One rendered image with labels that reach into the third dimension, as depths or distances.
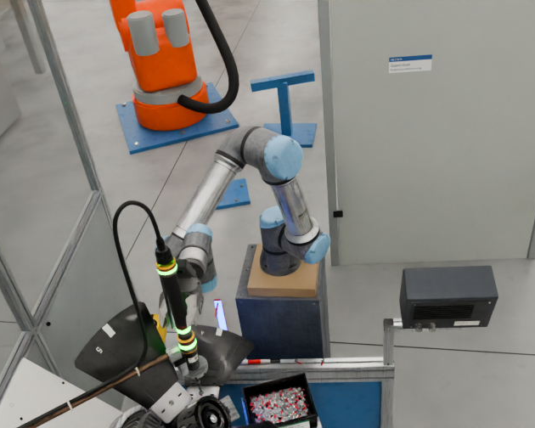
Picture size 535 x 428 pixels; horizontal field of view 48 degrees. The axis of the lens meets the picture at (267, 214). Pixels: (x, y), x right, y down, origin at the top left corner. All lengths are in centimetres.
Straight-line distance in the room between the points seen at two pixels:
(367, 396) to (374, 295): 135
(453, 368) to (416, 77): 145
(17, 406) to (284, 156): 93
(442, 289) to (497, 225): 187
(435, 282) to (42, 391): 112
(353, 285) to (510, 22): 163
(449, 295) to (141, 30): 365
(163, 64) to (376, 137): 240
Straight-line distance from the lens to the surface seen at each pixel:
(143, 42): 497
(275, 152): 166
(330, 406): 232
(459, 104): 319
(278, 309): 218
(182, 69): 516
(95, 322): 284
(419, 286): 184
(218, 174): 177
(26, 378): 168
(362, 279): 364
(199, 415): 156
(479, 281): 187
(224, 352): 178
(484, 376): 324
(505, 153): 340
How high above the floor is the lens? 252
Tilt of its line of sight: 37 degrees down
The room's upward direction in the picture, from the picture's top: 7 degrees counter-clockwise
